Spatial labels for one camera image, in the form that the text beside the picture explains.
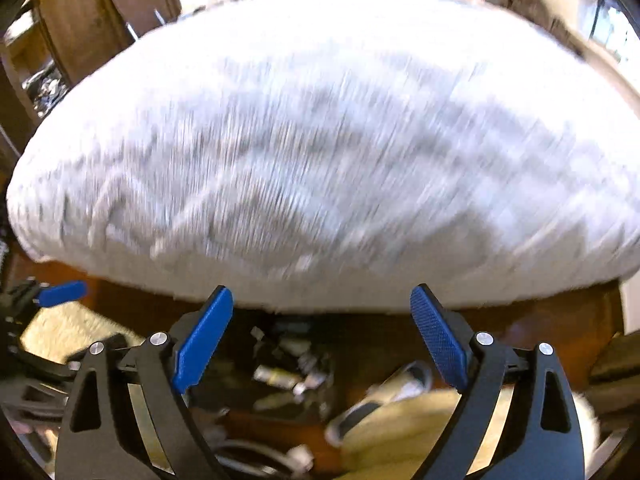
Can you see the brown wooden cabinet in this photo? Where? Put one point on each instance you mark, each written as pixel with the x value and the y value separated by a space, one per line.
pixel 85 15

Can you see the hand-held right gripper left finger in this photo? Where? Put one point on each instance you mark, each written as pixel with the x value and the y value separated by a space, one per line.
pixel 202 340

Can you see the grey fluffy cushion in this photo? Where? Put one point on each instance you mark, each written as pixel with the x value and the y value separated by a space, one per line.
pixel 325 150

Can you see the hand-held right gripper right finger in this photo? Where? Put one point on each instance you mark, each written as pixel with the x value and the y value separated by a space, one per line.
pixel 442 340

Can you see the black trash bin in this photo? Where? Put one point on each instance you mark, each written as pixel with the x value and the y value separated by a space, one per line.
pixel 280 360

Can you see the yellow fluffy blanket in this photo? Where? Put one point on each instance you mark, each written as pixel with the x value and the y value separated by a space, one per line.
pixel 400 430

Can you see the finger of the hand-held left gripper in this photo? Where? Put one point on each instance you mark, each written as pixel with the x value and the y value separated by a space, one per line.
pixel 62 294
pixel 45 365

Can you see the white slipper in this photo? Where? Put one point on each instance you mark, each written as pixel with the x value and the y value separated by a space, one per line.
pixel 380 400

